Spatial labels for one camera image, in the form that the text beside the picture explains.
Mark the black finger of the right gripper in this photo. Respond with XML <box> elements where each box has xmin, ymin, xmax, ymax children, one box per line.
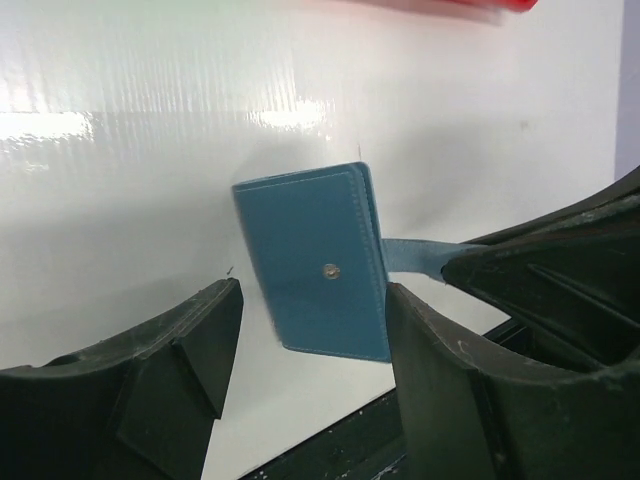
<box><xmin>442</xmin><ymin>170</ymin><xmax>639</xmax><ymax>371</ymax></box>

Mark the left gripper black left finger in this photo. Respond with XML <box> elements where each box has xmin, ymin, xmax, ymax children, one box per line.
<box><xmin>1</xmin><ymin>278</ymin><xmax>243</xmax><ymax>479</ymax></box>

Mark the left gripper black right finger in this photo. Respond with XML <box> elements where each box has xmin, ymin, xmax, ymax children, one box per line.
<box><xmin>386</xmin><ymin>283</ymin><xmax>639</xmax><ymax>479</ymax></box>

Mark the blue leather card holder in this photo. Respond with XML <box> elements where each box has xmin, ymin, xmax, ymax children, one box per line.
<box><xmin>232</xmin><ymin>162</ymin><xmax>471</xmax><ymax>363</ymax></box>

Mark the middle red plastic bin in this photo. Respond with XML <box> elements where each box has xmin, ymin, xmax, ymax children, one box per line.
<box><xmin>331</xmin><ymin>0</ymin><xmax>538</xmax><ymax>24</ymax></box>

